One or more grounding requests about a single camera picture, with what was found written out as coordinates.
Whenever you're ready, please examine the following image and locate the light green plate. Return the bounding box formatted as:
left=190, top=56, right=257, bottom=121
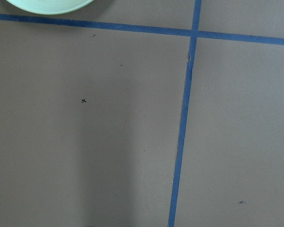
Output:
left=7, top=0, right=93, bottom=15

